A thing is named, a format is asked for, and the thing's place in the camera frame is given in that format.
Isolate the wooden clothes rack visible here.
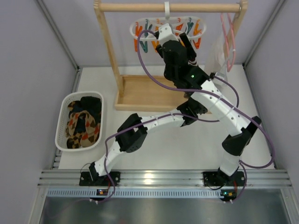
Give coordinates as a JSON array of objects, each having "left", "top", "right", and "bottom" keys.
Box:
[{"left": 93, "top": 0, "right": 248, "bottom": 112}]

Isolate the orange green argyle sock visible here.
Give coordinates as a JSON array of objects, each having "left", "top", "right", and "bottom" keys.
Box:
[{"left": 80, "top": 132, "right": 99, "bottom": 147}]

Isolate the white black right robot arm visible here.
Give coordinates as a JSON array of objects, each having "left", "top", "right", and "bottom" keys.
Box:
[{"left": 154, "top": 30, "right": 261, "bottom": 184}]

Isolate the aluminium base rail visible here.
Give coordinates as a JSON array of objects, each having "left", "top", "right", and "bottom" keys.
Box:
[{"left": 37, "top": 169, "right": 293, "bottom": 199}]

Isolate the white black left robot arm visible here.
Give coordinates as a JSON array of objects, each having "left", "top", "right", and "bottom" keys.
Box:
[{"left": 89, "top": 98, "right": 207, "bottom": 181}]

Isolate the brown striped beige sock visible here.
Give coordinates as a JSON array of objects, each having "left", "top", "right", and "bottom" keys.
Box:
[{"left": 188, "top": 58, "right": 198, "bottom": 66}]

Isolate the brown argyle sock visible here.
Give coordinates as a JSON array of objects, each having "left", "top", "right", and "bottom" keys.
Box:
[{"left": 65, "top": 110, "right": 101, "bottom": 137}]

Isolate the white hanging cloth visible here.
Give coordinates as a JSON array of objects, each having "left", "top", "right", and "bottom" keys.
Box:
[{"left": 204, "top": 34, "right": 228, "bottom": 82}]

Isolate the white perforated plastic basket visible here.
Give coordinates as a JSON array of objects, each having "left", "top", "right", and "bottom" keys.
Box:
[{"left": 55, "top": 91, "right": 104, "bottom": 152}]

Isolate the tan black argyle sock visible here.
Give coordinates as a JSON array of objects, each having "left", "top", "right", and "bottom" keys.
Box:
[{"left": 67, "top": 100, "right": 81, "bottom": 111}]

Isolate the white round clip hanger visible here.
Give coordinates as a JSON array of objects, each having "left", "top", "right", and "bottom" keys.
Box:
[{"left": 129, "top": 2, "right": 207, "bottom": 53}]

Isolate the yellow black argyle sock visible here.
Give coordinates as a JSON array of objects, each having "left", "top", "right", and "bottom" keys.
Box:
[{"left": 66, "top": 134, "right": 82, "bottom": 149}]

